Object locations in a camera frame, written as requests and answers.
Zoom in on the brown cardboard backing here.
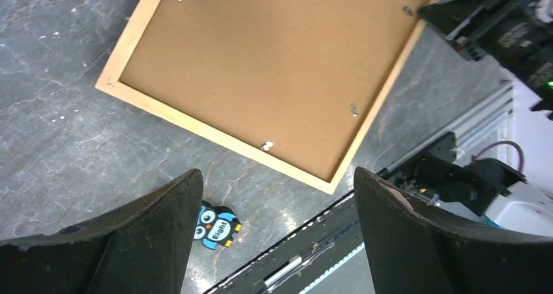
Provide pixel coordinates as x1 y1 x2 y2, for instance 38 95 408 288
119 0 441 183

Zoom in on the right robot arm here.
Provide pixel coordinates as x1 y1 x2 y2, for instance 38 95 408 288
378 0 552 237

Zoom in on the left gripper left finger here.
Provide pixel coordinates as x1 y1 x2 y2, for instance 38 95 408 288
1 169 203 293

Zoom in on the white toothed cable tray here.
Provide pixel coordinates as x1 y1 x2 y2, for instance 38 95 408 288
299 243 365 294

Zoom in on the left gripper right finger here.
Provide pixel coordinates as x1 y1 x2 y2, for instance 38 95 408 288
353 167 552 293

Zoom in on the wooden picture frame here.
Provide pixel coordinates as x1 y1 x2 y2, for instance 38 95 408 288
94 0 453 196

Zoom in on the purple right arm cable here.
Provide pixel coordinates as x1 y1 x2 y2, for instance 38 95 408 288
473 140 526 174

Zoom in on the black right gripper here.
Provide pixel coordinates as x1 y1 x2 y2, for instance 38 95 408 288
417 0 552 94

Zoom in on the blue owl figure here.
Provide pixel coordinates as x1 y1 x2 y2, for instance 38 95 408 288
194 201 242 250

